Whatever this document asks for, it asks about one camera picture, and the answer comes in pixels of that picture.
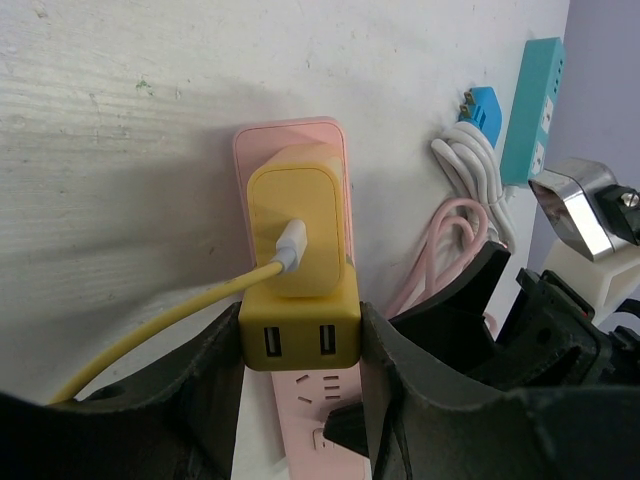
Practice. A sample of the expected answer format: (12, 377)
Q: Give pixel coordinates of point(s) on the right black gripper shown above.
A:
(425, 420)

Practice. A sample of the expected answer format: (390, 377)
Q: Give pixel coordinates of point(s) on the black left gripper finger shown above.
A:
(174, 419)

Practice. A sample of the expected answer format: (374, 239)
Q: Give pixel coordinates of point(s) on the pink power strip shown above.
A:
(305, 399)

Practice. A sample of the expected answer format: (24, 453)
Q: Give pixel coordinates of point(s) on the yellow green charger plug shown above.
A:
(317, 333)

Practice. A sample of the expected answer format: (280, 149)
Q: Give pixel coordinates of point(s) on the blue plug adapter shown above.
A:
(481, 109)

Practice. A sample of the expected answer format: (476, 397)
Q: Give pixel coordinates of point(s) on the teal power strip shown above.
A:
(540, 77)

